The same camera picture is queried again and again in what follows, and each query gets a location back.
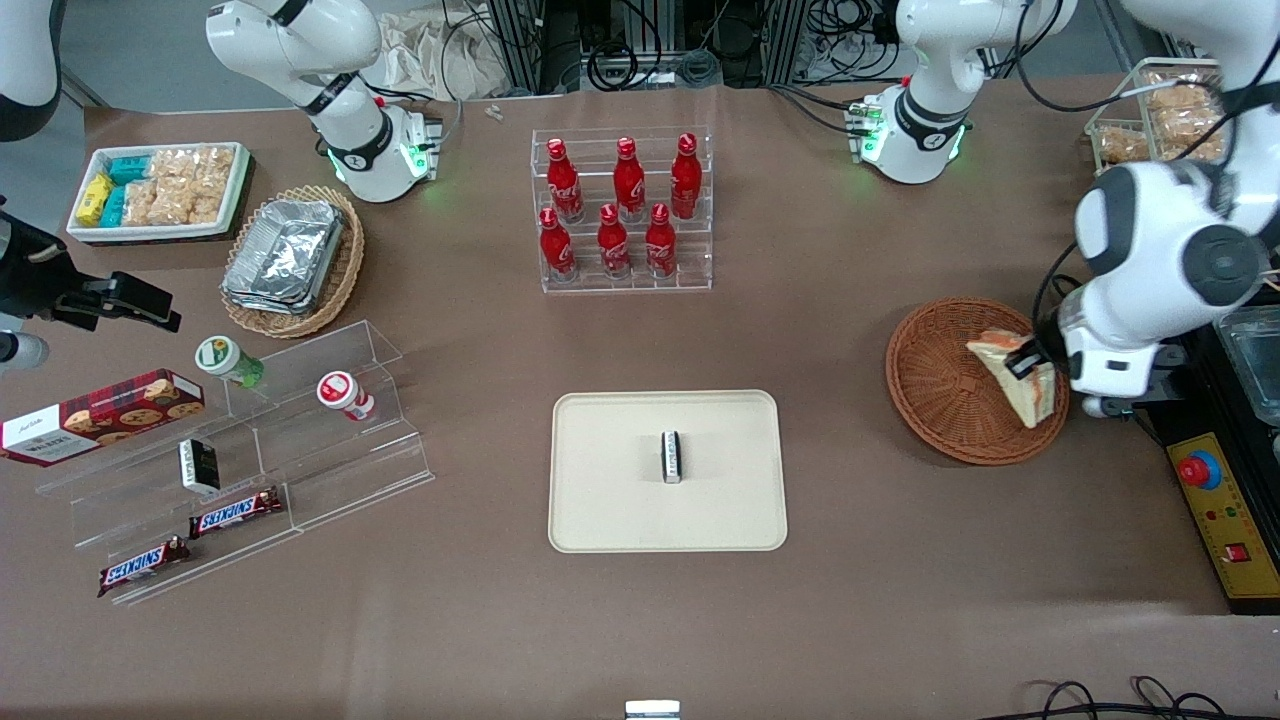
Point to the small black white snack box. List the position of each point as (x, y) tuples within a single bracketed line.
[(198, 466), (671, 457)]

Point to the green lid yogurt cup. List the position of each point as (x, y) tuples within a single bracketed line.
[(220, 357)]

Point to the red cola bottle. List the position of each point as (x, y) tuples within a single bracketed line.
[(563, 185), (686, 180), (628, 185), (660, 245), (555, 250), (612, 245)]

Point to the clear acrylic bottle rack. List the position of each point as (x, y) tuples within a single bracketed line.
[(690, 270)]

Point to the clear acrylic stepped shelf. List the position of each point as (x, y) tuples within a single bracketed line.
[(300, 450)]

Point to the crumpled beige paper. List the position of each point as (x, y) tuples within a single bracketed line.
[(440, 50)]

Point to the small silver device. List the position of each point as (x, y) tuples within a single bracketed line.
[(652, 711)]

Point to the round brown wicker basket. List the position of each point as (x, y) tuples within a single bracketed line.
[(940, 390)]

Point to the yellow black emergency stop box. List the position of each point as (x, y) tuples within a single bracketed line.
[(1235, 530)]

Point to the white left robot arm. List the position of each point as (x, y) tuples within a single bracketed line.
[(1160, 240)]

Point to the clear bag of pastries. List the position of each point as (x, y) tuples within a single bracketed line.
[(1122, 145), (1185, 110)]

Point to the beige rectangular serving tray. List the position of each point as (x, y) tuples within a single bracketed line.
[(620, 500)]

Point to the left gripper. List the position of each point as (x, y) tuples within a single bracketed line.
[(1046, 351)]

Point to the clear bag of crackers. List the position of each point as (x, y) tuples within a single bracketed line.
[(214, 185), (175, 165), (155, 205)]

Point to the red tartan shortbread cookie box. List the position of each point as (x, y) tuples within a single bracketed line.
[(100, 415)]

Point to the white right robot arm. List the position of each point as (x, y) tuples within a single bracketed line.
[(350, 140)]

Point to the yellow snack packet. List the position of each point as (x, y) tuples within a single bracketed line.
[(93, 200)]

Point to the red lid yogurt cup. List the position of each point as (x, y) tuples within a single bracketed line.
[(340, 392)]

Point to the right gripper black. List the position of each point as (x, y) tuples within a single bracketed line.
[(38, 283)]

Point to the white rectangular snack bin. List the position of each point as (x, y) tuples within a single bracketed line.
[(150, 236)]

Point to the aluminium foil tray stack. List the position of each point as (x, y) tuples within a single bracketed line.
[(285, 255)]

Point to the oval light wicker basket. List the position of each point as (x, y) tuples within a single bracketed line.
[(340, 285)]

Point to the teal snack packet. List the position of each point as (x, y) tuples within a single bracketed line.
[(113, 205), (130, 170)]

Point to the aluminium frame rack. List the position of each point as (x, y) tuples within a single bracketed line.
[(560, 40)]

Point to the triangular sandwich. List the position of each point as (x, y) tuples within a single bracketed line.
[(1035, 400)]

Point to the clear plastic container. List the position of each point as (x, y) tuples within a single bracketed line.
[(1255, 360)]

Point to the Snickers chocolate bar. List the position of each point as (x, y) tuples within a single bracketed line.
[(236, 512), (143, 567)]

